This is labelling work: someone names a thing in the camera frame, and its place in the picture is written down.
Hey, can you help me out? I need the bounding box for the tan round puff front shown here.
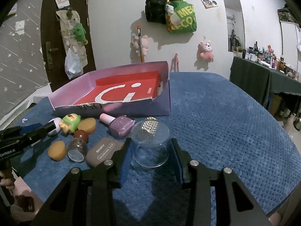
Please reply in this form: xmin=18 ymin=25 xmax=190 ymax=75
xmin=48 ymin=141 xmax=67 ymax=161

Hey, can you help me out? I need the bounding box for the tan round puff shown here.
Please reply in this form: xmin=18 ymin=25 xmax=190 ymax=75
xmin=48 ymin=141 xmax=67 ymax=161
xmin=78 ymin=118 xmax=97 ymax=135

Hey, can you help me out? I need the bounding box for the white pink earbud case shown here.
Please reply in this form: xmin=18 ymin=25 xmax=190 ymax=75
xmin=46 ymin=117 xmax=63 ymax=137

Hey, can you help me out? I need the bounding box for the glitter jar with brown lid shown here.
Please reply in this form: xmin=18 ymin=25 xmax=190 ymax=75
xmin=67 ymin=130 xmax=89 ymax=163

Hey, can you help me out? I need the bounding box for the clear glass cup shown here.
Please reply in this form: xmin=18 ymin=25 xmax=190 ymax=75
xmin=131 ymin=121 xmax=170 ymax=168

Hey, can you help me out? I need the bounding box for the person left hand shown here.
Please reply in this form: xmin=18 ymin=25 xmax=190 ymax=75
xmin=1 ymin=168 xmax=15 ymax=191

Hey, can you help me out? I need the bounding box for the green yellow toy figure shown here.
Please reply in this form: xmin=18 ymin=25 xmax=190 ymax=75
xmin=59 ymin=113 xmax=81 ymax=134

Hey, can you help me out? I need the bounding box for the purple cardboard tray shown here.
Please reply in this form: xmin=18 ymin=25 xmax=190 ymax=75
xmin=49 ymin=61 xmax=170 ymax=117

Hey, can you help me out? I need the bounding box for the tan round puff back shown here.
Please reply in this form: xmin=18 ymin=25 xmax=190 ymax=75
xmin=78 ymin=118 xmax=97 ymax=135

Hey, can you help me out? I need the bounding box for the purple nail polish bottle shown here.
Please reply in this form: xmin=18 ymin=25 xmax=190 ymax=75
xmin=100 ymin=113 xmax=135 ymax=138

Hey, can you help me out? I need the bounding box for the blue textured table cloth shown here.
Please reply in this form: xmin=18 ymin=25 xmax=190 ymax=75
xmin=10 ymin=71 xmax=295 ymax=226

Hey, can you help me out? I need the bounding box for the white plastic bag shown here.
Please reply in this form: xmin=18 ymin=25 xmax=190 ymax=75
xmin=65 ymin=48 xmax=84 ymax=80

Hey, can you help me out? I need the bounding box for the silver studded cap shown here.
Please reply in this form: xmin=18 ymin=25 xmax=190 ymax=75
xmin=137 ymin=117 xmax=158 ymax=141

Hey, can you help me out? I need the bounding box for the dark green side table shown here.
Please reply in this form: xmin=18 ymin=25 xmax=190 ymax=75
xmin=230 ymin=57 xmax=300 ymax=113

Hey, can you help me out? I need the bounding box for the green plush on door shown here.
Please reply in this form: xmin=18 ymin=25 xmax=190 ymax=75
xmin=72 ymin=23 xmax=88 ymax=44

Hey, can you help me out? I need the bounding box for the beige hanging organizer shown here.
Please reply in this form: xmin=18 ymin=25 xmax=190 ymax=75
xmin=56 ymin=10 xmax=88 ymax=67

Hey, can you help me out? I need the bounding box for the dark wooden door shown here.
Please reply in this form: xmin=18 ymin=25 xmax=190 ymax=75
xmin=40 ymin=0 xmax=96 ymax=91

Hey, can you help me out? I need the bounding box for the green tote bag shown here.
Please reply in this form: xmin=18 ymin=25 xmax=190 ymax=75
xmin=165 ymin=1 xmax=197 ymax=34

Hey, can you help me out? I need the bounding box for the black backpack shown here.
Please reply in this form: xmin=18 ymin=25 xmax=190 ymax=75
xmin=144 ymin=0 xmax=166 ymax=24

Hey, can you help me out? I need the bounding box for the small pink wall hook toy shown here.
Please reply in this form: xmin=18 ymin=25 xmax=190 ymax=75
xmin=170 ymin=53 xmax=179 ymax=72

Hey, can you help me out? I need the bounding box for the pink plush on wall right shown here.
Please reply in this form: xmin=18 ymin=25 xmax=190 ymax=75
xmin=199 ymin=41 xmax=214 ymax=63

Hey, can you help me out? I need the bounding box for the pink plush on wall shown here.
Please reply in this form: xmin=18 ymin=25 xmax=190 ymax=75
xmin=199 ymin=41 xmax=214 ymax=63
xmin=131 ymin=34 xmax=148 ymax=56

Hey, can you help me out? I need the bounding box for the orange handled stick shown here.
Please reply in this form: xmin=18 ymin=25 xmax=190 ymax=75
xmin=137 ymin=26 xmax=144 ymax=63

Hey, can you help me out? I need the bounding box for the pink plush on wall left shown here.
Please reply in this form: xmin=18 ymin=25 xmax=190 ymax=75
xmin=131 ymin=34 xmax=148 ymax=56

